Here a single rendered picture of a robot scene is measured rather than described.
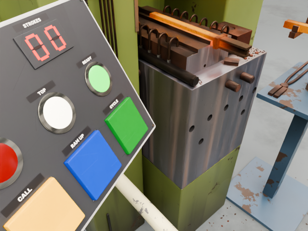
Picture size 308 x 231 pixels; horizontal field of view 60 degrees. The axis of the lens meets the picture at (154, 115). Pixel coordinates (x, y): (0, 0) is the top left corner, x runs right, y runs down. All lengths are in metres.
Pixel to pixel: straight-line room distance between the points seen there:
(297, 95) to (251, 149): 0.83
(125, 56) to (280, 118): 1.71
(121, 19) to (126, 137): 0.39
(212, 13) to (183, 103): 0.47
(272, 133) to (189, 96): 1.45
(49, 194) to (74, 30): 0.25
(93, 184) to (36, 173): 0.08
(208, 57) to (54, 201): 0.63
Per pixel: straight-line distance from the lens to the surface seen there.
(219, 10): 1.12
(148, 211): 0.79
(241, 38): 0.96
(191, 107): 0.78
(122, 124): 0.46
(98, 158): 0.41
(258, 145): 2.01
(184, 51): 0.80
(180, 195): 1.08
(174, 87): 0.79
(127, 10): 0.77
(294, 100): 1.17
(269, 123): 2.23
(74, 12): 0.47
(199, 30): 0.88
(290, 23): 1.09
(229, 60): 0.89
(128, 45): 0.80
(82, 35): 0.46
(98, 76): 0.45
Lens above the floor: 1.31
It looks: 38 degrees down
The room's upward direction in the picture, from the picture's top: straight up
